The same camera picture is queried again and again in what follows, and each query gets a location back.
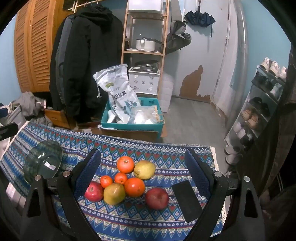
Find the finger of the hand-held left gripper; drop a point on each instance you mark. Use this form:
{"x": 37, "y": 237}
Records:
{"x": 9, "y": 131}

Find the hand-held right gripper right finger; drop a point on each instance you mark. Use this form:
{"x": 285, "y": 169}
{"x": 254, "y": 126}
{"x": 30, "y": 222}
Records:
{"x": 196, "y": 172}

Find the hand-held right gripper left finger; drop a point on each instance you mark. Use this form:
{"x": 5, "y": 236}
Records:
{"x": 89, "y": 171}

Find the small tangerine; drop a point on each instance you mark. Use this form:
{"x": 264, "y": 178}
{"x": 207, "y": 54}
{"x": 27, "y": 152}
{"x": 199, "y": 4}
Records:
{"x": 106, "y": 181}
{"x": 121, "y": 178}

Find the red apple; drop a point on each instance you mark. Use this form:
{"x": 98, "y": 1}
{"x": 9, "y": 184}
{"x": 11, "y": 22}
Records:
{"x": 93, "y": 191}
{"x": 157, "y": 198}

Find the yellow pear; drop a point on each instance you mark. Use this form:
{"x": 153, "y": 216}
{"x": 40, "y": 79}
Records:
{"x": 114, "y": 194}
{"x": 144, "y": 170}

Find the large orange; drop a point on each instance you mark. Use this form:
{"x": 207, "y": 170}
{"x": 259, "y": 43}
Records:
{"x": 134, "y": 187}
{"x": 125, "y": 165}

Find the clear glass bowl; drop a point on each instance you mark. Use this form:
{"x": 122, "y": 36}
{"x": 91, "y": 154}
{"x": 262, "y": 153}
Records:
{"x": 44, "y": 160}

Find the grey tote bag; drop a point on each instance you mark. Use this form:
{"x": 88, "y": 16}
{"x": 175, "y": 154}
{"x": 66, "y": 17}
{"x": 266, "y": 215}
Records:
{"x": 13, "y": 118}

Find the black smartphone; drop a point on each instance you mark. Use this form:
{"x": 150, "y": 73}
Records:
{"x": 187, "y": 201}

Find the grey clothing pile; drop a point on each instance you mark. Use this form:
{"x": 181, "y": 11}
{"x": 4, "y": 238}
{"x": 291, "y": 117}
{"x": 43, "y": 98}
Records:
{"x": 30, "y": 104}

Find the brown wooden box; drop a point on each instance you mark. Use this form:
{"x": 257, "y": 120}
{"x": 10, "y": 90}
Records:
{"x": 60, "y": 118}

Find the brown cardboard box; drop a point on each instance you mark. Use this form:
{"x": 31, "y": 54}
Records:
{"x": 129, "y": 136}

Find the teal plastic crate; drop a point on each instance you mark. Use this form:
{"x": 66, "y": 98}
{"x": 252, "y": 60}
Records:
{"x": 129, "y": 129}

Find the blue patterned tablecloth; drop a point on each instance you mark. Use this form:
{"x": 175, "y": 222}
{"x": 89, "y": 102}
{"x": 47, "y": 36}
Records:
{"x": 150, "y": 220}

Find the group of assorted shoes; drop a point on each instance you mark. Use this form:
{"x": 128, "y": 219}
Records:
{"x": 251, "y": 118}

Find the clear plastic bag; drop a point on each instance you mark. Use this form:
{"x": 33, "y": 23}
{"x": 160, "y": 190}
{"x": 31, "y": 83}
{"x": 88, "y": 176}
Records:
{"x": 143, "y": 115}

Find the white printed rice bag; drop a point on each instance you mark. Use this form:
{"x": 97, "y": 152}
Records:
{"x": 120, "y": 92}

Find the white quilted storage box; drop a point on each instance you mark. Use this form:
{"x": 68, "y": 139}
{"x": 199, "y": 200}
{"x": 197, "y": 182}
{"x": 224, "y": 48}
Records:
{"x": 166, "y": 92}

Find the wooden louvered wardrobe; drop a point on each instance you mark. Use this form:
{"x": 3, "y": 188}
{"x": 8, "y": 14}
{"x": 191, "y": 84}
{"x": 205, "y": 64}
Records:
{"x": 37, "y": 46}

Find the dark grey hanging jacket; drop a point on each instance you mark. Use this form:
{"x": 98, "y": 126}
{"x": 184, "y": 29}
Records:
{"x": 63, "y": 58}

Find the white lattice crate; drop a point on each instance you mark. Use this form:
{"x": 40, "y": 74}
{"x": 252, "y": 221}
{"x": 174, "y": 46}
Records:
{"x": 143, "y": 81}

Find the black hanging coat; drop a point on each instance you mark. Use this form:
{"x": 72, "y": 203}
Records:
{"x": 92, "y": 58}

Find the steel steamer pot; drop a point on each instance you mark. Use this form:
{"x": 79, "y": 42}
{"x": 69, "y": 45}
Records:
{"x": 148, "y": 66}

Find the white door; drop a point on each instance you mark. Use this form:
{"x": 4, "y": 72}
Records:
{"x": 222, "y": 58}

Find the wooden shelf rack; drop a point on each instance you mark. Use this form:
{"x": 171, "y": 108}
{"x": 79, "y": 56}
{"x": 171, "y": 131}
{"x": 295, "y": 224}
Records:
{"x": 143, "y": 52}

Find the grey hanging bag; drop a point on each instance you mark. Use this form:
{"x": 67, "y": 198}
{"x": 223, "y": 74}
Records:
{"x": 177, "y": 37}

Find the steel cooking pot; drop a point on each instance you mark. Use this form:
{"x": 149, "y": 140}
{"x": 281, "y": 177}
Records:
{"x": 145, "y": 45}

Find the dark blue umbrella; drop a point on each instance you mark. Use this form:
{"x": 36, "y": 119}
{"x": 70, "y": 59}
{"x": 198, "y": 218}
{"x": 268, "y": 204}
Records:
{"x": 198, "y": 18}

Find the wooden clothes rail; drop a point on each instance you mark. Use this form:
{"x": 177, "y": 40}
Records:
{"x": 81, "y": 5}

